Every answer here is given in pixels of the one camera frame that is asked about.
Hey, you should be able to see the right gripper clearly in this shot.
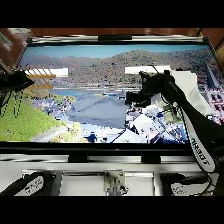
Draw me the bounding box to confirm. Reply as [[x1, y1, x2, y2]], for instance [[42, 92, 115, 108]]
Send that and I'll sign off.
[[125, 89, 154, 109]]

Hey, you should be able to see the light blue shirt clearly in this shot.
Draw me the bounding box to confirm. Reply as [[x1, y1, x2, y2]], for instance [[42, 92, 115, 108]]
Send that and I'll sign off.
[[65, 94, 128, 130]]

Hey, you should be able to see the white garment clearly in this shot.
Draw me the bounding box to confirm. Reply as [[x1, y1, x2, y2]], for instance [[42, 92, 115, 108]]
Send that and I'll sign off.
[[169, 69, 215, 117]]

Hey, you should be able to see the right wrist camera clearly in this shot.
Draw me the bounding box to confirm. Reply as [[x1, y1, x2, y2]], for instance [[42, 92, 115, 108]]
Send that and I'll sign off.
[[137, 70, 159, 88]]

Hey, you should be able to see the silver frame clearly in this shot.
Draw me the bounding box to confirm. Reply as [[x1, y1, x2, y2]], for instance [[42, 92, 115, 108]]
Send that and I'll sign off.
[[0, 152, 224, 197]]

